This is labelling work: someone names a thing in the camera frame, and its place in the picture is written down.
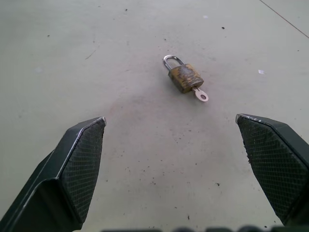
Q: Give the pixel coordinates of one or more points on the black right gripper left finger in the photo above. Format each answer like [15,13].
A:
[60,178]

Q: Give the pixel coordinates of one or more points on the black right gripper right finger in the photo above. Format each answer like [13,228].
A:
[277,166]

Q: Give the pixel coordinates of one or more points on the small silver key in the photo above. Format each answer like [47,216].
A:
[201,95]

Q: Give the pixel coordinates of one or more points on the worn brass padlock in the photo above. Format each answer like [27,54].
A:
[184,75]

